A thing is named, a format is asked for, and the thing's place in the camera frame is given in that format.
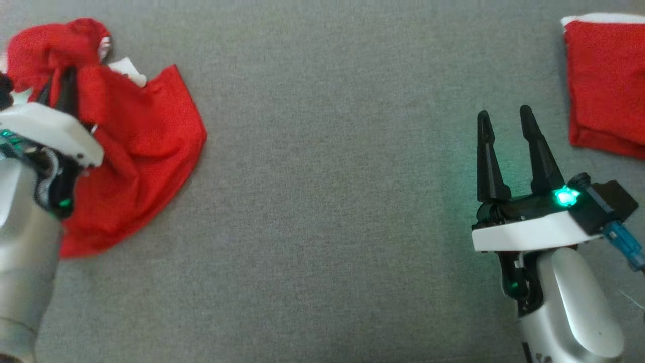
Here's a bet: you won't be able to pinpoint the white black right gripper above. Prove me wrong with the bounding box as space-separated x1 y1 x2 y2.
472 104 603 315

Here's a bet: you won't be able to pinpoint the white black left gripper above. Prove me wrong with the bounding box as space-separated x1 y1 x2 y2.
0 66 104 220

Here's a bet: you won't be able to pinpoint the red basketball jersey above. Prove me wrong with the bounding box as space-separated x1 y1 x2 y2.
2 18 208 259

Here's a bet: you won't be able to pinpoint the red shorts with white trim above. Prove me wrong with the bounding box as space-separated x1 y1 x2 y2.
560 12 645 161

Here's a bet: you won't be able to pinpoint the blue cable connector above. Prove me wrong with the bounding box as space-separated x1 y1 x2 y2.
602 220 645 273

